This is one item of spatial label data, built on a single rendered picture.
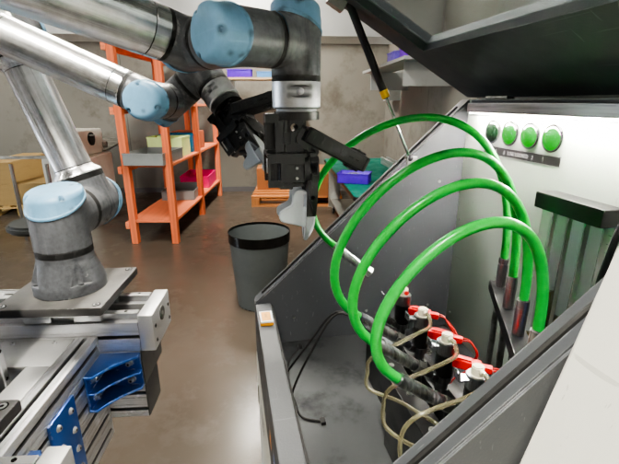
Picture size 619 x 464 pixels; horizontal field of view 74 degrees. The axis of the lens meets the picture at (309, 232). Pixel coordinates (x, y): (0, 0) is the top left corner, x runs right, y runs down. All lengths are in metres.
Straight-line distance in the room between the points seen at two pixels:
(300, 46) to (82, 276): 0.69
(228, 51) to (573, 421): 0.55
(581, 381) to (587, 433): 0.04
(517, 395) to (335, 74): 6.64
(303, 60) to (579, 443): 0.55
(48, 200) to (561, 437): 0.93
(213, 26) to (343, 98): 6.45
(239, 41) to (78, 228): 0.60
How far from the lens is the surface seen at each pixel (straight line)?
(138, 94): 0.88
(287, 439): 0.71
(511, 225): 0.53
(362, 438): 0.89
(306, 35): 0.64
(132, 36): 0.65
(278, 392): 0.79
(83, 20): 0.63
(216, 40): 0.56
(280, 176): 0.68
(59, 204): 0.99
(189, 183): 6.01
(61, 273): 1.03
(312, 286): 1.08
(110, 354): 1.06
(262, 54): 0.60
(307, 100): 0.64
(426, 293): 1.20
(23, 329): 1.12
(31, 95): 1.15
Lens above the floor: 1.44
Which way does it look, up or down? 18 degrees down
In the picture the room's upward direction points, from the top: straight up
